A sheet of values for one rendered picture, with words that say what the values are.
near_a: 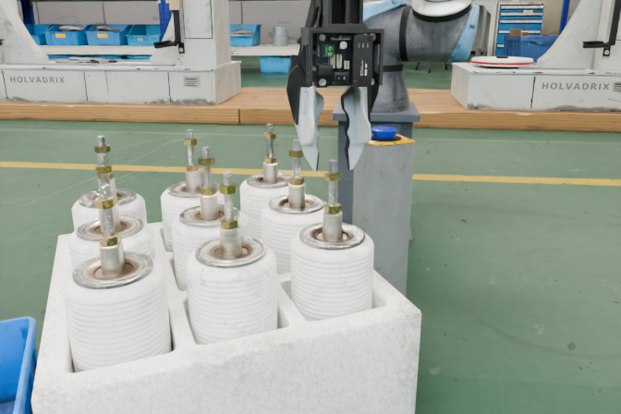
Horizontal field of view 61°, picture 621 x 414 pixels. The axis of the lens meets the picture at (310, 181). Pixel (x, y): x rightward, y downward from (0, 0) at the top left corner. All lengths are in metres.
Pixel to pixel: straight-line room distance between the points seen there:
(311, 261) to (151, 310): 0.17
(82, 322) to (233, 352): 0.14
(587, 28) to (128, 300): 2.68
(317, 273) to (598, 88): 2.38
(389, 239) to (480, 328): 0.22
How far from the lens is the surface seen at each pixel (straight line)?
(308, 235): 0.60
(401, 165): 0.81
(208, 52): 2.80
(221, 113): 2.67
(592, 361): 0.93
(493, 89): 2.69
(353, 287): 0.59
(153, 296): 0.54
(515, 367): 0.87
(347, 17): 0.50
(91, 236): 0.65
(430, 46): 1.13
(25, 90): 3.19
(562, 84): 2.77
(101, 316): 0.53
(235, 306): 0.55
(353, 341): 0.58
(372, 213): 0.81
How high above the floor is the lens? 0.49
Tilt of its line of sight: 17 degrees down
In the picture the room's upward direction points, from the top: straight up
